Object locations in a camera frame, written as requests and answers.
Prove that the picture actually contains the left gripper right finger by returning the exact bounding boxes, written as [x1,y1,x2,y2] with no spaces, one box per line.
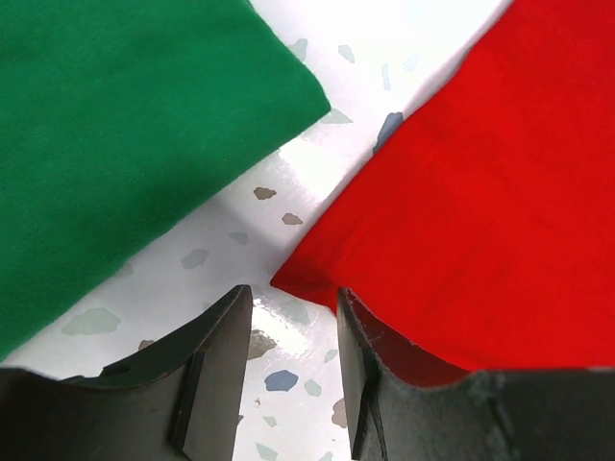
[336,288,614,460]

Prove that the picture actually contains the folded green t shirt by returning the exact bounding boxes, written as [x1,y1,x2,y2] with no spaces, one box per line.
[1,1,331,355]

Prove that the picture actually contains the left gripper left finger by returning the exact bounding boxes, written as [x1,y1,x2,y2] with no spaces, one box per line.
[1,285,253,461]

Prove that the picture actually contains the red t shirt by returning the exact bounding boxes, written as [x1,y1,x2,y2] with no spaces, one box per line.
[271,1,614,371]

